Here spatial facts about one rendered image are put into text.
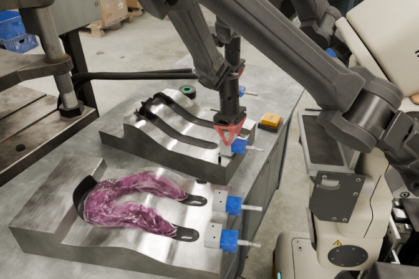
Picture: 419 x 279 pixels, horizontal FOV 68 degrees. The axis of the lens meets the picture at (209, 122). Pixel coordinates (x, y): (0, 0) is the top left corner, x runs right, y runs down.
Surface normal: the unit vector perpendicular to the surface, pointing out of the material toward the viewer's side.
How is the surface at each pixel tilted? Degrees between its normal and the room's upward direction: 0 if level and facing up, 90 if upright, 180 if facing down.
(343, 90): 62
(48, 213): 0
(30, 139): 0
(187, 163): 90
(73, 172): 0
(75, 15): 90
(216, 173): 90
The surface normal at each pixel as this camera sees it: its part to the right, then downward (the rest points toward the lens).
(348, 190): -0.14, 0.57
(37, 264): -0.01, -0.82
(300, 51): 0.28, 0.09
